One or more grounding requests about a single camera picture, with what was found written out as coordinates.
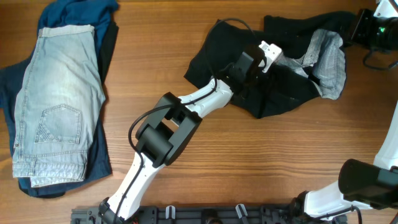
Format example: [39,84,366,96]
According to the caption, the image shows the black shorts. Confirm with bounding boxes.
[184,11,355,118]

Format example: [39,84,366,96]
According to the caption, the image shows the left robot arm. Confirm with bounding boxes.
[99,42,281,223]

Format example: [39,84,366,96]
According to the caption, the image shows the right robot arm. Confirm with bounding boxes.
[288,1,397,223]

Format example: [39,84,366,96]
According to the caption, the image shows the dark blue garment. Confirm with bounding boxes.
[1,1,119,198]

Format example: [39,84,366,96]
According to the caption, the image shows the light denim shorts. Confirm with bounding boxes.
[12,25,105,188]

